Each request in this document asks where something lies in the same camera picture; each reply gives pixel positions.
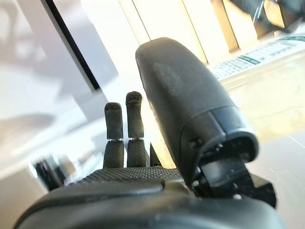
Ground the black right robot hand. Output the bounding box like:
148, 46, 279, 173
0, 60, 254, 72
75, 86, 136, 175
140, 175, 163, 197
14, 37, 286, 229

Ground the printed white green sheet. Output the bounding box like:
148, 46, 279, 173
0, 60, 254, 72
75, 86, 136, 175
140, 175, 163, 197
211, 35, 305, 81

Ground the dark framed orange window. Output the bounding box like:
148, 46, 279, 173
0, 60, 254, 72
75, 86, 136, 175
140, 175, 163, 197
42, 0, 239, 91

